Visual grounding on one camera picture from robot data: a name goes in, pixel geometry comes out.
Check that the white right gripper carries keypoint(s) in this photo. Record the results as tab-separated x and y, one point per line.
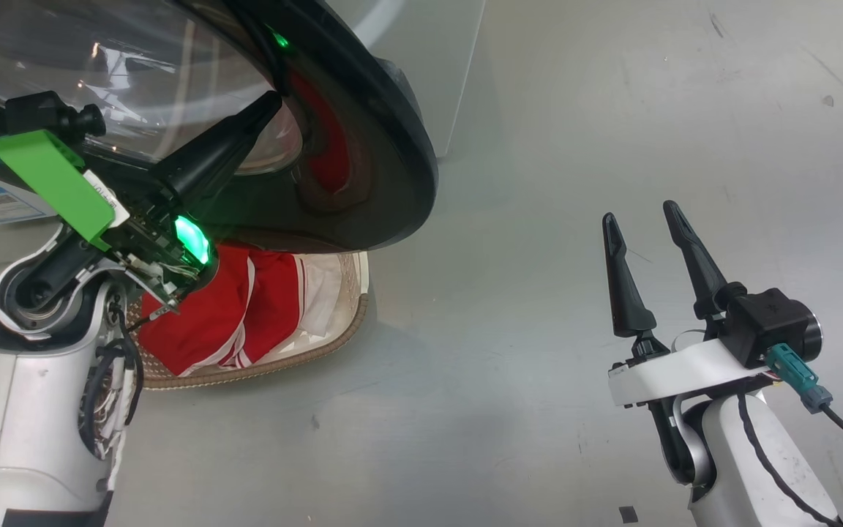
685	369

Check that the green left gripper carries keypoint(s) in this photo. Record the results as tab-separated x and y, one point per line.
55	176

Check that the round black glass washer door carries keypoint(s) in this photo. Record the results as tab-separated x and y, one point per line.
377	161

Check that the red garment white cuff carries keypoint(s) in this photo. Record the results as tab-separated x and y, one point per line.
195	329

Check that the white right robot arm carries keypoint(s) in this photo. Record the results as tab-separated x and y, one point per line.
729	476

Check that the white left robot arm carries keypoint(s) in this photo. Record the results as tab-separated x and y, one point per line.
26	424

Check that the cream perforated basket brown rim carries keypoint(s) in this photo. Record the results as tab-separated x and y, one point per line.
334	333

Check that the white front-load washing machine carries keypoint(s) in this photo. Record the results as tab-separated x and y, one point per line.
429	58

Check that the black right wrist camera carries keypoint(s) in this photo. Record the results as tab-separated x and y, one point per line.
765	322

